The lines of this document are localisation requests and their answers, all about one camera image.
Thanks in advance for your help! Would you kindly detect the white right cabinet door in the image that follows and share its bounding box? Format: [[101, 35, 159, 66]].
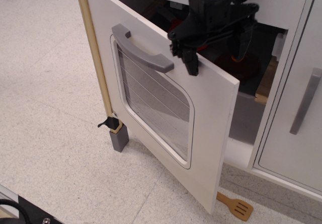
[[258, 0, 321, 194]]

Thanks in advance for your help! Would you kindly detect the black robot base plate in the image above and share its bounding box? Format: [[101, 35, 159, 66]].
[[18, 196, 62, 224]]

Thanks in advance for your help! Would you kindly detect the white oven door with window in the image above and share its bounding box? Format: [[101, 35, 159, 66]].
[[88, 0, 239, 213]]

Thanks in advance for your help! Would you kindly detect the grey oven tray shelf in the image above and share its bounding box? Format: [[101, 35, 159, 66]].
[[239, 23, 280, 97]]

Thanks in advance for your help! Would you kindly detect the grey oven door handle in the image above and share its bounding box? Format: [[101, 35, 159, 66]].
[[112, 24, 174, 73]]

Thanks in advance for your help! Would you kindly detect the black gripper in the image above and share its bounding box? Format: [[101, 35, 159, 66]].
[[168, 0, 259, 76]]

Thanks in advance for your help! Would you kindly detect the orange toy saucepan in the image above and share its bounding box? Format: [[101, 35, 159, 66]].
[[168, 18, 183, 32]]

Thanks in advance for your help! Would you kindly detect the grey cabinet leg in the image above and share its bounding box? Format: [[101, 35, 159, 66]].
[[110, 123, 129, 152]]

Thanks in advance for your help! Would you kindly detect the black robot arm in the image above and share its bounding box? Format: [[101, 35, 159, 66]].
[[168, 0, 259, 76]]

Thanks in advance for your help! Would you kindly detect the wooden slotted spatula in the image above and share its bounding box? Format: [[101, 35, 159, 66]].
[[216, 192, 254, 221]]

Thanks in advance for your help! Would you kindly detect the brown pot lid orange knob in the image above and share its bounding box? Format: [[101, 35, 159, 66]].
[[214, 53, 261, 81]]

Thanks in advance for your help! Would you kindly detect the silver cabinet door handle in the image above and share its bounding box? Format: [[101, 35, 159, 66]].
[[290, 67, 321, 135]]

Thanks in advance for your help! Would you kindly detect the white toy kitchen cabinet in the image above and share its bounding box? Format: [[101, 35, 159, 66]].
[[78, 0, 321, 201]]

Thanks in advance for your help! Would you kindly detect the black base cable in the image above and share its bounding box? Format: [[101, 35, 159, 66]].
[[0, 198, 28, 224]]

